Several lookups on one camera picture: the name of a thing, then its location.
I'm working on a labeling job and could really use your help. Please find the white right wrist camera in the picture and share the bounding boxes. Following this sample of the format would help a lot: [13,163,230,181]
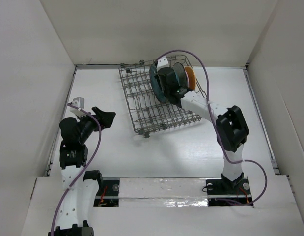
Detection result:
[156,56,170,71]

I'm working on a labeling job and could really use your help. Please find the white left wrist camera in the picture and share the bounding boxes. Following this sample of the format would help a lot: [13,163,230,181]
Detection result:
[69,97,86,118]

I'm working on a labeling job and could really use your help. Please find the woven-pattern orange plate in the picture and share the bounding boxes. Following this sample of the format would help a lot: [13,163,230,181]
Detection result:
[185,66,196,91]

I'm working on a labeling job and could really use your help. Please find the cream plate tree drawing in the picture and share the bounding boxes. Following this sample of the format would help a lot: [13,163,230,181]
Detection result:
[172,62,188,87]

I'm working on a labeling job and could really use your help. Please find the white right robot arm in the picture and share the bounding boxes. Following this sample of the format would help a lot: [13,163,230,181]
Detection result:
[149,63,249,193]

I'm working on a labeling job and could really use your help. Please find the dark teal glazed plate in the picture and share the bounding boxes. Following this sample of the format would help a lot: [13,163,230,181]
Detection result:
[149,64,170,103]

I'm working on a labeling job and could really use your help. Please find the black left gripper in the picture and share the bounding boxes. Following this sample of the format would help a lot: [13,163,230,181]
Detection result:
[76,107,114,144]

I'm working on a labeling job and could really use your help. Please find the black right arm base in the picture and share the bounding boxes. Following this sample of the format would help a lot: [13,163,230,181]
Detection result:
[202,179,251,196]

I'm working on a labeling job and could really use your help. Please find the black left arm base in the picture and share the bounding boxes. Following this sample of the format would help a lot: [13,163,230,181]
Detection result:
[94,178,120,207]

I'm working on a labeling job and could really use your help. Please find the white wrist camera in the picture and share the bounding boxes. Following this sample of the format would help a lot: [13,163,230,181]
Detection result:
[156,56,170,71]
[69,97,86,118]

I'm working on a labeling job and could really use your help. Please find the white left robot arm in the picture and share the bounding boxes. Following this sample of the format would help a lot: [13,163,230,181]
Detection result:
[48,104,116,236]

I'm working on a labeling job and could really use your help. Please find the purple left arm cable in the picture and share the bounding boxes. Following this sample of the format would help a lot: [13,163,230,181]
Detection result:
[50,103,103,236]

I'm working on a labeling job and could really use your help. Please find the grey wire dish rack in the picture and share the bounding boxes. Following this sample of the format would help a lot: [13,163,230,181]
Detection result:
[119,60,201,138]

